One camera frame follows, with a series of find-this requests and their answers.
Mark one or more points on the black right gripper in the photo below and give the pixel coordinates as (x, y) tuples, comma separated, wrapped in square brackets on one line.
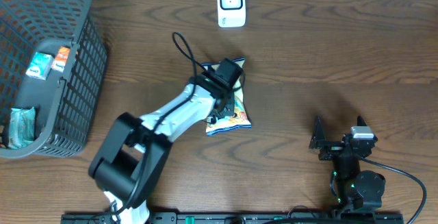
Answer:
[(332, 148)]

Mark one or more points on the teal snack pack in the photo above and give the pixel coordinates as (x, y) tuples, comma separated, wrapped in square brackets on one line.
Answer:
[(21, 131)]

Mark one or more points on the small orange snack box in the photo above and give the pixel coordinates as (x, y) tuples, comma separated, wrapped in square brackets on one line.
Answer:
[(60, 60)]

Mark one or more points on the white barcode scanner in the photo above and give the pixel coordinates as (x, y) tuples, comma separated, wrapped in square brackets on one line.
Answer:
[(231, 13)]

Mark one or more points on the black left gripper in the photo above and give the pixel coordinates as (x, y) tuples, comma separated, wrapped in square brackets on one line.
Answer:
[(225, 112)]

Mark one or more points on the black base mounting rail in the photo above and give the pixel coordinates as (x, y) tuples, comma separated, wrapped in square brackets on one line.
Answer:
[(175, 218)]

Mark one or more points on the yellow snack chip bag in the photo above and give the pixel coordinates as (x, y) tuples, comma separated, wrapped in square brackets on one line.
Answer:
[(232, 116)]

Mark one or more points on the dark grey plastic basket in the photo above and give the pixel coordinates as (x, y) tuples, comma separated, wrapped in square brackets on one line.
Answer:
[(64, 102)]

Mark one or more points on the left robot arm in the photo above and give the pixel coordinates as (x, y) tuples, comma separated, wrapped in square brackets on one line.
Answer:
[(132, 156)]

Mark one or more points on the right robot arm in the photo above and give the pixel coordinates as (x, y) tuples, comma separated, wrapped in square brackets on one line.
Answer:
[(358, 192)]

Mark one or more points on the small teal snack box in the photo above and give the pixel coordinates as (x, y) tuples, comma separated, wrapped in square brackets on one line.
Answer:
[(40, 66)]

